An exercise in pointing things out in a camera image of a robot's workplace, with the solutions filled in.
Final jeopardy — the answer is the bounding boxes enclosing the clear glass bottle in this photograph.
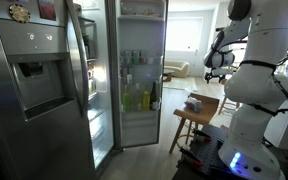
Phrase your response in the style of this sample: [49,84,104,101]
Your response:
[132,83,143,112]

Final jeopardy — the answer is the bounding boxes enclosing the pale beige rug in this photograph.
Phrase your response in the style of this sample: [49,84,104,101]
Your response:
[163,76,199,93]

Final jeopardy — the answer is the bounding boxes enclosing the bright green bottle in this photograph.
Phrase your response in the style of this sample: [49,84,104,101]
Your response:
[121,84,133,114]

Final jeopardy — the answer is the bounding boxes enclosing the dark green wine bottle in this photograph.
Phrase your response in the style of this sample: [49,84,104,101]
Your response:
[149,81,159,111]

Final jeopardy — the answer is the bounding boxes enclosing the pale drink can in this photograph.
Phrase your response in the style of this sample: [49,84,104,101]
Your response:
[140,50,149,65]

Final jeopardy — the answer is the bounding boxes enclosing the red picture fridge magnet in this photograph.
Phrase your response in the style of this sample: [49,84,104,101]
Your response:
[36,0,58,22]

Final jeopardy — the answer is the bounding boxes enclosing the stainless steel fridge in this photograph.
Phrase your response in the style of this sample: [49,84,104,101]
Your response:
[0,0,122,180]

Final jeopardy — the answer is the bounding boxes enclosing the grey drink can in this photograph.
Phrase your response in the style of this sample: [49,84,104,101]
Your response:
[123,50,132,65]

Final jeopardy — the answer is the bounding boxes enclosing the round gold fridge magnet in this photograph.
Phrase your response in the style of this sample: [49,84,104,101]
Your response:
[8,3,32,24]

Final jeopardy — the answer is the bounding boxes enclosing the green drink can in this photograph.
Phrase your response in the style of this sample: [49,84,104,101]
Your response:
[131,50,141,65]

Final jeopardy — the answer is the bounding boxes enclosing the yellow bottle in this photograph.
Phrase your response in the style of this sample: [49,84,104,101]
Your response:
[141,87,151,112]

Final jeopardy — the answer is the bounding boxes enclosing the wooden stool with metal ring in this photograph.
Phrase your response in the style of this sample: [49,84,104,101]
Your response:
[217,77,242,116]

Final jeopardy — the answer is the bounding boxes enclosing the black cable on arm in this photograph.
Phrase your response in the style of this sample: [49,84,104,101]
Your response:
[238,39,288,118]

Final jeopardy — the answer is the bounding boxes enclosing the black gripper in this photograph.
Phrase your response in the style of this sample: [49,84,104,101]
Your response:
[204,66,235,85]

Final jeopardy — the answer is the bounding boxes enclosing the fridge ice water dispenser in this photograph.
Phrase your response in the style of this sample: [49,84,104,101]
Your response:
[0,17,77,122]

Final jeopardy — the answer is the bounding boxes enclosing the beige sofa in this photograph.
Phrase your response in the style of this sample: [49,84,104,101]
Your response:
[163,59,191,79]

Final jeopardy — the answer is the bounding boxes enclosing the white cabinet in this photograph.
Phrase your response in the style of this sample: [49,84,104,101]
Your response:
[263,89,288,152]

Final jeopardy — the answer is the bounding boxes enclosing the curved steel fridge handle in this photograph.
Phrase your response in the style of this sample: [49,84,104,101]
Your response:
[64,0,90,118]

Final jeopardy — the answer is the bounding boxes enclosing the clear plastic bag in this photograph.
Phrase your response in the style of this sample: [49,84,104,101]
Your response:
[184,96,199,109]

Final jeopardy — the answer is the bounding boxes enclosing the bright window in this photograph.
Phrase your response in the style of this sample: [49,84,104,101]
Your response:
[165,17,204,53]

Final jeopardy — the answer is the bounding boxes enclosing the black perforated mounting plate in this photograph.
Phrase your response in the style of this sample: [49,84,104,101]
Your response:
[171,124,240,180]

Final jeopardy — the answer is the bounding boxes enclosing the red and black clamp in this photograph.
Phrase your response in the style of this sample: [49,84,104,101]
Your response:
[178,146,205,169]
[191,128,214,143]

